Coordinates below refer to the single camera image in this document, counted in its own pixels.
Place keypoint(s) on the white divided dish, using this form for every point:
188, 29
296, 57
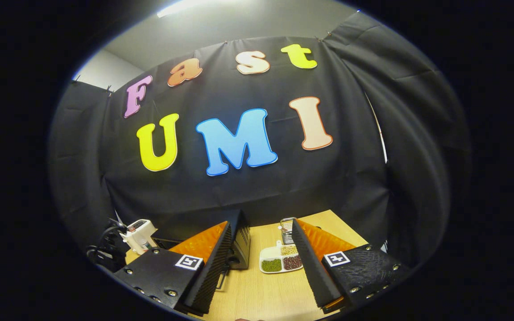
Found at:
268, 253

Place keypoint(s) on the black electric oven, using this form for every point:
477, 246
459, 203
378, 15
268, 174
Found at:
240, 240

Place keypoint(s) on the white kitchen appliance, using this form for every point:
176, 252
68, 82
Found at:
138, 229

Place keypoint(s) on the pile of yellow soybeans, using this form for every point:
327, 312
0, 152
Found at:
288, 250

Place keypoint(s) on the pile of green beans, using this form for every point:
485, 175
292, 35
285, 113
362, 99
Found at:
271, 265

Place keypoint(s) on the pile of red beans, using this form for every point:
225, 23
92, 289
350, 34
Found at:
292, 263

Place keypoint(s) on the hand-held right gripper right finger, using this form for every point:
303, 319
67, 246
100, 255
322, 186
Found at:
312, 267

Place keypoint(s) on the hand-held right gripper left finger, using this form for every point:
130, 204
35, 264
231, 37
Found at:
214, 272

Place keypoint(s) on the clear plastic bottle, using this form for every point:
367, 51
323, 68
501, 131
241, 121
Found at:
143, 244

